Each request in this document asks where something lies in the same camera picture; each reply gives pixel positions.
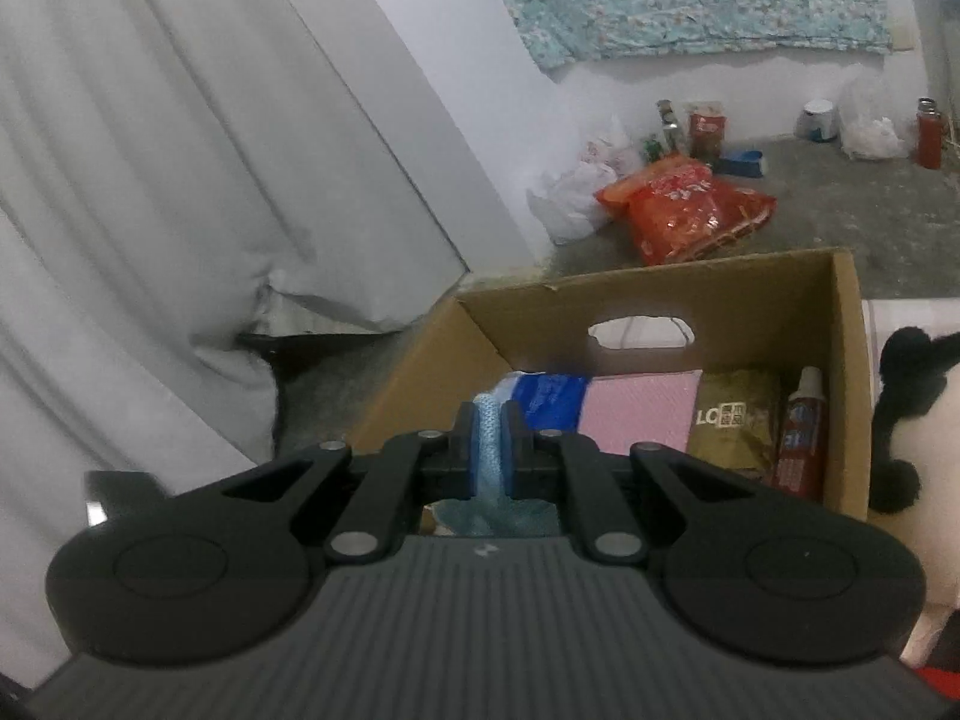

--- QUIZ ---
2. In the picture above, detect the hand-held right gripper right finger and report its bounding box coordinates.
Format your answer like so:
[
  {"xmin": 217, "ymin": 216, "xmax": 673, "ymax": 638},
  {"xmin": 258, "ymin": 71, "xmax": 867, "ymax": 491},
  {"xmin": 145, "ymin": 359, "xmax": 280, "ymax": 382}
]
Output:
[{"xmin": 501, "ymin": 399, "xmax": 755, "ymax": 565}]

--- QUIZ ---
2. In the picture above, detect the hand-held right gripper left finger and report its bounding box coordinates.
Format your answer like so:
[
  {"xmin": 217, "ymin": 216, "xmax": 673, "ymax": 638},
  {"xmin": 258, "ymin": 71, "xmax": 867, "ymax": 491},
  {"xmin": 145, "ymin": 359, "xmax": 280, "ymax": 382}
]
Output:
[{"xmin": 223, "ymin": 399, "xmax": 481, "ymax": 565}]

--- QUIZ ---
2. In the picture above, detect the light blue mesh cloth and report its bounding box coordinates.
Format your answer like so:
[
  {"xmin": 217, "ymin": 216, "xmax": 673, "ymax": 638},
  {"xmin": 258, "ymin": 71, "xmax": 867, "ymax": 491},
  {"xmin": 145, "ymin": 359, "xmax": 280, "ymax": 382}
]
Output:
[{"xmin": 436, "ymin": 390, "xmax": 560, "ymax": 537}]

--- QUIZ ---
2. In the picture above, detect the pink mesh sponge cloth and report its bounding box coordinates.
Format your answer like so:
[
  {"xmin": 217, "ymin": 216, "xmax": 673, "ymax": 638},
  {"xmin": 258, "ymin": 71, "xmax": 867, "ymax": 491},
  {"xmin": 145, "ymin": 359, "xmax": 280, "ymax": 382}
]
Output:
[{"xmin": 577, "ymin": 370, "xmax": 704, "ymax": 458}]

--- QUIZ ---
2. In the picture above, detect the brown cardboard box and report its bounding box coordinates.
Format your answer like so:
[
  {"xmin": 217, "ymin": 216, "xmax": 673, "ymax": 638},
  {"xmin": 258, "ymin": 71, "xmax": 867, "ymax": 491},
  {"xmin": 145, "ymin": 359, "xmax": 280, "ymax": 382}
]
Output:
[{"xmin": 349, "ymin": 249, "xmax": 871, "ymax": 537}]

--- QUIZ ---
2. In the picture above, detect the dark blue tissue pack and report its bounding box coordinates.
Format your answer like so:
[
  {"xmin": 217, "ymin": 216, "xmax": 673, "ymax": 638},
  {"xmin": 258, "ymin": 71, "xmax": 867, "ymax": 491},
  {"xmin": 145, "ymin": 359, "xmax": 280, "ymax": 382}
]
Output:
[{"xmin": 495, "ymin": 371, "xmax": 590, "ymax": 436}]

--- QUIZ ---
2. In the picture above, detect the olive brown packet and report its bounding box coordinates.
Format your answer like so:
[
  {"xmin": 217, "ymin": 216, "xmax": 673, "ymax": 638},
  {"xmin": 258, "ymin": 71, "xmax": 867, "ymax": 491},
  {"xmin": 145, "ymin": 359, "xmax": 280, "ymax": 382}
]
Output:
[{"xmin": 688, "ymin": 369, "xmax": 785, "ymax": 481}]

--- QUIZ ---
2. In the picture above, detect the red snack bag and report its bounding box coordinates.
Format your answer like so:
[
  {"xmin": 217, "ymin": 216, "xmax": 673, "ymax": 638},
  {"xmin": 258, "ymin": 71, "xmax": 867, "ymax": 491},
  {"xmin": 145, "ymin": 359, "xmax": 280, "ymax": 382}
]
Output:
[{"xmin": 596, "ymin": 157, "xmax": 777, "ymax": 267}]

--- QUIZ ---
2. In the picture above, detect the red tube bottle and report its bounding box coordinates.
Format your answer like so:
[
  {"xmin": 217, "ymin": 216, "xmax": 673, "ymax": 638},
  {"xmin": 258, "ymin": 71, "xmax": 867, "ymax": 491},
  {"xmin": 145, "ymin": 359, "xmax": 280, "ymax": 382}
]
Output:
[{"xmin": 772, "ymin": 366, "xmax": 830, "ymax": 500}]

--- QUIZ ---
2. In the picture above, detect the white red printed plastic bag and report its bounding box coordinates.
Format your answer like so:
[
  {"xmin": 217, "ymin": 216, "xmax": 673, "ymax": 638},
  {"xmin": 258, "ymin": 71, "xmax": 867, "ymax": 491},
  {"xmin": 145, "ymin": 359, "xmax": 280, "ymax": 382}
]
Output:
[{"xmin": 577, "ymin": 116, "xmax": 644, "ymax": 175}]

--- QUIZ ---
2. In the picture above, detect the blue plastic container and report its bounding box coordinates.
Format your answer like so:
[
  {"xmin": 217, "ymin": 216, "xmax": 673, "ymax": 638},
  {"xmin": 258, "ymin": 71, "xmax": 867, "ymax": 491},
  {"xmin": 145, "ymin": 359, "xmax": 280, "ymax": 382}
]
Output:
[{"xmin": 718, "ymin": 150, "xmax": 772, "ymax": 179}]

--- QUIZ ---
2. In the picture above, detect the red label jar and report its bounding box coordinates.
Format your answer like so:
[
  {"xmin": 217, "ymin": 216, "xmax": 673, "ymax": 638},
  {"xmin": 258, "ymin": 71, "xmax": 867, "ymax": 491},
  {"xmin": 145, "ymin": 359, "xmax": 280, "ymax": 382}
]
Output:
[{"xmin": 688, "ymin": 101, "xmax": 727, "ymax": 162}]

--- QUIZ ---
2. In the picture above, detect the plush doll with red dress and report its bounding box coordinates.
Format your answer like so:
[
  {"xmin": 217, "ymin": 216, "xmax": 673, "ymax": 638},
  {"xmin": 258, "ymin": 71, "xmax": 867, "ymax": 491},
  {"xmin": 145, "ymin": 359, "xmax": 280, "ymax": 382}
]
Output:
[{"xmin": 870, "ymin": 326, "xmax": 960, "ymax": 720}]

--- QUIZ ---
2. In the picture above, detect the white pot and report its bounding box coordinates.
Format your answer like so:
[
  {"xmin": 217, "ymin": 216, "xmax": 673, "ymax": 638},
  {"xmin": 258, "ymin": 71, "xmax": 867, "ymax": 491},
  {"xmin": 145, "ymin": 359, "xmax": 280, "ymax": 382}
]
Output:
[{"xmin": 796, "ymin": 100, "xmax": 839, "ymax": 142}]

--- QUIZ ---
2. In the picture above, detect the red thermos bottle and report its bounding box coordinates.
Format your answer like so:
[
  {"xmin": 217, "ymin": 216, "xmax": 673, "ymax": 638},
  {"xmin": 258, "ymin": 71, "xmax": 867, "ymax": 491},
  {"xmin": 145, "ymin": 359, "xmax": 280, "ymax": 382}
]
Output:
[{"xmin": 915, "ymin": 96, "xmax": 944, "ymax": 170}]

